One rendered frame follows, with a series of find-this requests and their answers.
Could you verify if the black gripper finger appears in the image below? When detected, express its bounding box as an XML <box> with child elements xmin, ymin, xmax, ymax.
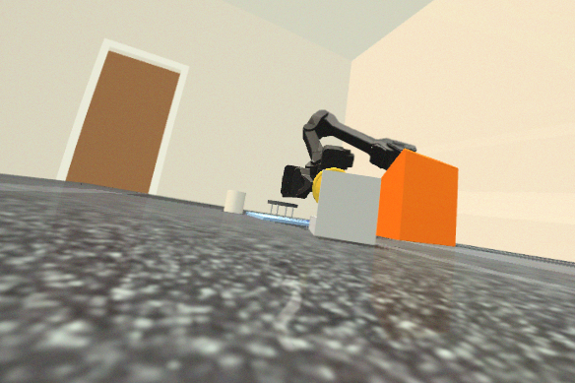
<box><xmin>290</xmin><ymin>167</ymin><xmax>313</xmax><ymax>199</ymax></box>

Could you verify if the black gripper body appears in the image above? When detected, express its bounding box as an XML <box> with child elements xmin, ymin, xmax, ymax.
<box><xmin>281</xmin><ymin>165</ymin><xmax>300</xmax><ymax>197</ymax></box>

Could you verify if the yellow round plate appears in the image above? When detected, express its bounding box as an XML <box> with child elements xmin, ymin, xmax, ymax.
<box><xmin>312</xmin><ymin>168</ymin><xmax>345</xmax><ymax>203</ymax></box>

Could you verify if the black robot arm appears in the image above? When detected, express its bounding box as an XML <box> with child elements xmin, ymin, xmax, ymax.
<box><xmin>302</xmin><ymin>109</ymin><xmax>417</xmax><ymax>176</ymax></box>

